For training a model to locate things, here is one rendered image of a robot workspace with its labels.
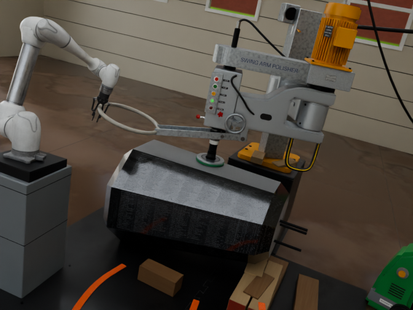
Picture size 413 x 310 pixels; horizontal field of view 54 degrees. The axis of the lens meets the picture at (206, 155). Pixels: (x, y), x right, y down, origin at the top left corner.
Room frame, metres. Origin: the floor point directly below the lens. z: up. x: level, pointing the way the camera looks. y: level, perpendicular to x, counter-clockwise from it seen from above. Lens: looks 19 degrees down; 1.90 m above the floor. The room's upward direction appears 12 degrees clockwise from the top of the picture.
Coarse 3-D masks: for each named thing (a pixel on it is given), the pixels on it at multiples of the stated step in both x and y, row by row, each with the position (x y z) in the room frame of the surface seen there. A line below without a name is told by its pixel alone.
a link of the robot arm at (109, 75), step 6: (108, 66) 2.83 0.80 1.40; (114, 66) 2.83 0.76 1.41; (102, 72) 2.84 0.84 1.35; (108, 72) 2.81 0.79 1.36; (114, 72) 2.81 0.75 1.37; (102, 78) 2.82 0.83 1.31; (108, 78) 2.80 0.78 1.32; (114, 78) 2.82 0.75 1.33; (108, 84) 2.81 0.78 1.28; (114, 84) 2.84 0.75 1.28
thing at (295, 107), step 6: (270, 78) 3.49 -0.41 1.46; (276, 78) 3.44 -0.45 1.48; (270, 84) 3.46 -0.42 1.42; (276, 84) 3.41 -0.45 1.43; (282, 84) 3.38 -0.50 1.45; (270, 90) 3.45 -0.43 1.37; (294, 102) 3.05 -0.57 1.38; (300, 102) 2.96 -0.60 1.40; (294, 108) 3.02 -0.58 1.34; (300, 108) 2.96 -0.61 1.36; (288, 114) 3.12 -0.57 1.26; (294, 114) 2.99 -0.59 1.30; (294, 120) 2.97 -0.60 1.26
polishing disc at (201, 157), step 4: (200, 156) 2.89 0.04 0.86; (204, 156) 2.91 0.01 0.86; (216, 156) 2.97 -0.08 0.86; (200, 160) 2.83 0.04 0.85; (204, 160) 2.83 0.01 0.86; (208, 160) 2.85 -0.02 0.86; (212, 160) 2.87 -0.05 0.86; (216, 160) 2.89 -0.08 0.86; (220, 160) 2.90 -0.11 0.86; (212, 164) 2.80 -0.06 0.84; (216, 164) 2.82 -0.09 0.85; (220, 164) 2.84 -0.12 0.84
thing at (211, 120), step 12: (216, 72) 2.80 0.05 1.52; (228, 72) 2.80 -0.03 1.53; (240, 72) 2.84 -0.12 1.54; (228, 84) 2.80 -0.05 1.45; (240, 84) 2.81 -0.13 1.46; (228, 96) 2.80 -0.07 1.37; (216, 108) 2.80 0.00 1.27; (228, 108) 2.80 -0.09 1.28; (204, 120) 2.81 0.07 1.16; (216, 120) 2.80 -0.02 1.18; (228, 120) 2.80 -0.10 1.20
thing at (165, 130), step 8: (160, 128) 2.96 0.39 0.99; (168, 128) 2.96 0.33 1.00; (176, 128) 2.96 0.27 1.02; (184, 128) 2.96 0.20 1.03; (192, 128) 2.96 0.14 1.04; (200, 128) 2.96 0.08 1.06; (208, 128) 2.96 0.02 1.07; (176, 136) 2.85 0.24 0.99; (184, 136) 2.85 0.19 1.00; (192, 136) 2.85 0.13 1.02; (200, 136) 2.85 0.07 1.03; (208, 136) 2.85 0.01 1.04; (216, 136) 2.85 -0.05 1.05; (224, 136) 2.85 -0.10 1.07; (232, 136) 2.84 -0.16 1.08
